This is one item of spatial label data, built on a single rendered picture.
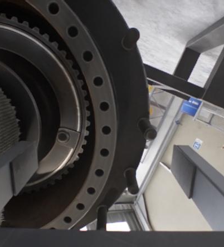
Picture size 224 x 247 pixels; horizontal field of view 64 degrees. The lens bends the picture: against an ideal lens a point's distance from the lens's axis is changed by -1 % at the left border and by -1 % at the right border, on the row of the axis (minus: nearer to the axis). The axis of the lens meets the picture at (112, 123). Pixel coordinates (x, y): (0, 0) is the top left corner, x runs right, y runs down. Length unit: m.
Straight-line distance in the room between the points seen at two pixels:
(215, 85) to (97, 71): 1.13
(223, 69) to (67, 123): 1.12
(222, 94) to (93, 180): 1.15
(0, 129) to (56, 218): 0.15
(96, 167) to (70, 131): 0.10
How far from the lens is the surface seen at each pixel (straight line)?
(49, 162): 0.36
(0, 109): 0.24
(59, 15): 0.23
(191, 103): 6.48
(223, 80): 1.31
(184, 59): 2.36
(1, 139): 0.23
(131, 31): 0.23
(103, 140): 0.23
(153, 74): 1.26
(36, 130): 0.27
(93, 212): 0.37
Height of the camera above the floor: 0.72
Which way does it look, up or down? 13 degrees up
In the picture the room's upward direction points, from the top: 158 degrees counter-clockwise
